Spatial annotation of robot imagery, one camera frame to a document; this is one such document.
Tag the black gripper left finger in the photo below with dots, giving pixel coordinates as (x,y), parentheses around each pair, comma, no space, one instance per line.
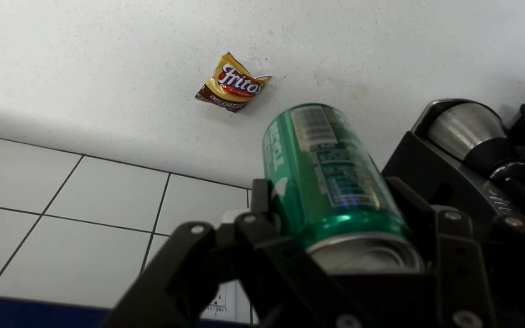
(282,281)

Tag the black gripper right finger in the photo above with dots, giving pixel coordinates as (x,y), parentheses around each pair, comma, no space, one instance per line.
(475,272)

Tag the green soda can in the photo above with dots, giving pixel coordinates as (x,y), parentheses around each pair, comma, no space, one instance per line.
(329,195)

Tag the Fritos chip bag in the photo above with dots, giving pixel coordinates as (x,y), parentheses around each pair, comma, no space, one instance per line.
(233,86)

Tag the white wall outlet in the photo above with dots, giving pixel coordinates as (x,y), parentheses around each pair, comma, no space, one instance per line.
(231,304)

